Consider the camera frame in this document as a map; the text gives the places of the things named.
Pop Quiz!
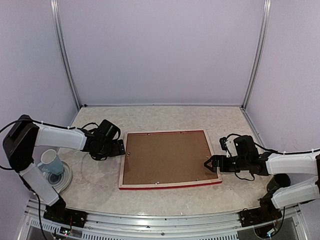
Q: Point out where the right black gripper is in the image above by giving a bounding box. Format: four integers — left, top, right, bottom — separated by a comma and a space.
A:
204, 155, 250, 173

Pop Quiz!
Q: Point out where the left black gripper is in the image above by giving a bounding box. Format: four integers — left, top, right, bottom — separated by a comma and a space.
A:
94, 139, 126, 161

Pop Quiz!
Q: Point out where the white round plate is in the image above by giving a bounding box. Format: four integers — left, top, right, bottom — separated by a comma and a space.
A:
37, 161, 73, 194

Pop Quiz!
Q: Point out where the aluminium post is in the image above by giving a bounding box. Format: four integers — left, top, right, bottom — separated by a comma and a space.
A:
241, 0, 272, 112
50, 0, 82, 111

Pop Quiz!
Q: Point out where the light blue cup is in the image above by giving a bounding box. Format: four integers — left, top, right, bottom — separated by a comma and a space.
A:
37, 149, 64, 176

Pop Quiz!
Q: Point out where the aluminium front rail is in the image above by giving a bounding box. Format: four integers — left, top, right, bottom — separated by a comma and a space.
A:
16, 199, 309, 240

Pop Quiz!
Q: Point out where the left aluminium post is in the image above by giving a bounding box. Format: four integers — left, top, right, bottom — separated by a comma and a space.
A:
50, 0, 82, 111

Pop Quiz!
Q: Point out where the wooden red photo frame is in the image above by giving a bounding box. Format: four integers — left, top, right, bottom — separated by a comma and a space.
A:
118, 128, 223, 191

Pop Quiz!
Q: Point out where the right aluminium post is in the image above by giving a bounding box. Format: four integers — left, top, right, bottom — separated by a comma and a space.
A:
241, 0, 272, 112

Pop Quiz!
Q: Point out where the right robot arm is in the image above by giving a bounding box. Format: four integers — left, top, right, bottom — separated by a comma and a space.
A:
204, 134, 320, 227

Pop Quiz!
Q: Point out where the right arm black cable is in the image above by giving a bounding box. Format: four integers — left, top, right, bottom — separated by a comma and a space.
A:
224, 133, 320, 156

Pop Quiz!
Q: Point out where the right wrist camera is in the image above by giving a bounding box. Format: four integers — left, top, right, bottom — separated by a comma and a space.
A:
219, 137, 237, 158

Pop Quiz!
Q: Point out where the brown backing board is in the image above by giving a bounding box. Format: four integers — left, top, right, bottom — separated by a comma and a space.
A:
121, 131, 219, 185

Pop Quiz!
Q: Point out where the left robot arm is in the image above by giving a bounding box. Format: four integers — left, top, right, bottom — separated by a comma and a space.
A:
1, 114, 126, 226

